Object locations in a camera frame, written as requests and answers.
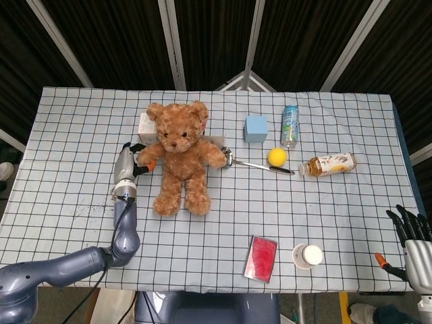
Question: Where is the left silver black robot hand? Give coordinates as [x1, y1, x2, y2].
[113, 142, 157, 184]

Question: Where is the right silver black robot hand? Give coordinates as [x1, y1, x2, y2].
[375, 203, 432, 292]

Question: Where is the brown teddy bear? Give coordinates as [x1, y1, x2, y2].
[136, 100, 227, 217]

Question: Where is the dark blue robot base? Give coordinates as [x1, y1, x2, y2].
[134, 291, 281, 324]

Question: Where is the white carton box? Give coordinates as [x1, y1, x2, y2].
[137, 113, 226, 148]

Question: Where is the white shoe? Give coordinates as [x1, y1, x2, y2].
[348, 302, 376, 324]
[0, 161, 15, 182]

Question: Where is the white black checked tablecloth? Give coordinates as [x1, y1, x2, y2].
[0, 86, 427, 294]

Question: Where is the white paper cup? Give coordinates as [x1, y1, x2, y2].
[292, 243, 324, 270]

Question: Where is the tea bottle with white cap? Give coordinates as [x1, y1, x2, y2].
[298, 152, 358, 178]

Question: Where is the light blue foam cube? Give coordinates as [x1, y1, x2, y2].
[243, 115, 269, 144]

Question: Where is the beige cardboard panel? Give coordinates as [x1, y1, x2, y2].
[88, 288, 136, 324]

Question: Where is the yellow ball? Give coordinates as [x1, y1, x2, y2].
[267, 147, 288, 167]

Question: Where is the red pad in clear case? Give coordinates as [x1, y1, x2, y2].
[241, 235, 279, 284]

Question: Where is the blue green drink can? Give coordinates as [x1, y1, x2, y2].
[280, 104, 300, 148]

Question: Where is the metal spoon with black handle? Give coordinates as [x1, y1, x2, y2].
[221, 146, 296, 176]

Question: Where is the white metal frame post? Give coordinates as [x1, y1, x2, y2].
[319, 0, 386, 92]
[26, 0, 95, 88]
[242, 0, 268, 74]
[157, 0, 187, 90]

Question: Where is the white triangular frame brace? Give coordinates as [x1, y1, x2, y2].
[215, 70, 278, 92]

